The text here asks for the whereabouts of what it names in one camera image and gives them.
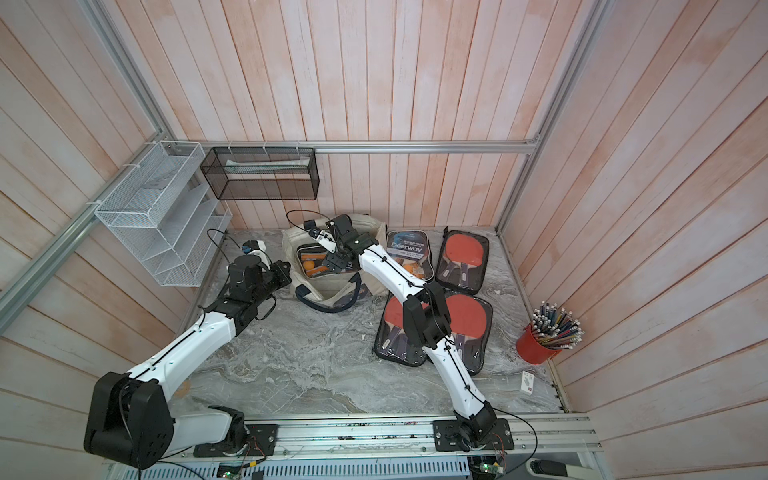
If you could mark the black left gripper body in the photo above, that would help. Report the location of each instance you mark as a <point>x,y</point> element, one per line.
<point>272,281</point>

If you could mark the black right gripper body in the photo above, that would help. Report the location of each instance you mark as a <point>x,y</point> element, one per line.
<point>336,260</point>

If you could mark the cream canvas tote bag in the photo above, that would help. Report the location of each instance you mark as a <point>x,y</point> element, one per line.
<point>319,281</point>

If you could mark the red paddle case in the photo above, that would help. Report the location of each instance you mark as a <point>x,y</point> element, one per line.
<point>463,261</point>
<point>391,342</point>
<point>471,320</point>

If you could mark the orange ball paddle case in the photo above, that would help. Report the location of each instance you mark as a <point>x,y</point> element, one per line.
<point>312,256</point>

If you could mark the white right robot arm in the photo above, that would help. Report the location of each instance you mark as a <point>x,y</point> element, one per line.
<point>426,320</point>

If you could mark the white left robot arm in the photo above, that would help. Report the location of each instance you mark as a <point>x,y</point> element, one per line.
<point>129,420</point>

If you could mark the red pencil cup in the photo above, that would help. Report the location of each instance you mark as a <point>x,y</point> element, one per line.
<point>551,330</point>

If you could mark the small white tag card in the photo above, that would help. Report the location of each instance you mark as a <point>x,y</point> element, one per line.
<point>527,382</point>

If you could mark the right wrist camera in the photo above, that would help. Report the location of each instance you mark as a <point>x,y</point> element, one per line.
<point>322,237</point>

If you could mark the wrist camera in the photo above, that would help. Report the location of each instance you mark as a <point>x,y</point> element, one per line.
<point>322,237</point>
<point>257,248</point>

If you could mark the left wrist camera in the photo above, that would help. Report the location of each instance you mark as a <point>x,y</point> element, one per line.
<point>257,248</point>

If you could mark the black mesh wall basket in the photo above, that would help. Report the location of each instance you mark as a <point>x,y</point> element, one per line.
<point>262,173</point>

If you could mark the white wire mesh shelf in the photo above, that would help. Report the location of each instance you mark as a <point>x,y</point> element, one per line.
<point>169,222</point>

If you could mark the horizontal aluminium wall rail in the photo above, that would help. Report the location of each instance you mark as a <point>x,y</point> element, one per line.
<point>391,146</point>

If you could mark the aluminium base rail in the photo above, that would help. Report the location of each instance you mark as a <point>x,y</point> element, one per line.
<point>389,436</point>

